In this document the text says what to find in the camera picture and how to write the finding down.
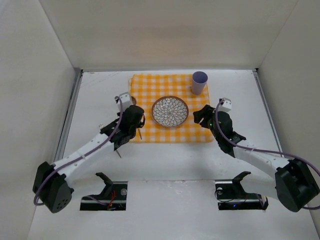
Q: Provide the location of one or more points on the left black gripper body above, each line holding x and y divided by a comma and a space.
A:
137, 117

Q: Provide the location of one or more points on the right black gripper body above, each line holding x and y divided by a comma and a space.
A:
204, 117

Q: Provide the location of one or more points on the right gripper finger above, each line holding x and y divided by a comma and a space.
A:
198, 116
207, 110

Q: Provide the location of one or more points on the copper spoon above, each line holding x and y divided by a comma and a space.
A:
134, 102

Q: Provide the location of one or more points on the floral patterned bowl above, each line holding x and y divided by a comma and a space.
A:
169, 111

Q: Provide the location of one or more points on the yellow white checkered cloth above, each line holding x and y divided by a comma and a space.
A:
148, 88

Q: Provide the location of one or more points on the lilac paper cup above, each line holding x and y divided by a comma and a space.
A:
199, 81

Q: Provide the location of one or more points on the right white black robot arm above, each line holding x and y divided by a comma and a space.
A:
293, 183

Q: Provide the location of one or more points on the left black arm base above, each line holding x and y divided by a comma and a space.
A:
113, 196

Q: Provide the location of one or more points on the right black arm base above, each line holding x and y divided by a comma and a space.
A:
231, 196

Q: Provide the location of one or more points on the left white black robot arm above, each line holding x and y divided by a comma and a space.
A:
54, 183

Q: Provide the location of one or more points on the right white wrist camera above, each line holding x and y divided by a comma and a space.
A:
225, 105

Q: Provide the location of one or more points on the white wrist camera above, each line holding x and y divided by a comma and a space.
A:
126, 100
225, 105

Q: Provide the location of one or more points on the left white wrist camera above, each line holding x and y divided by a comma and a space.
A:
126, 100

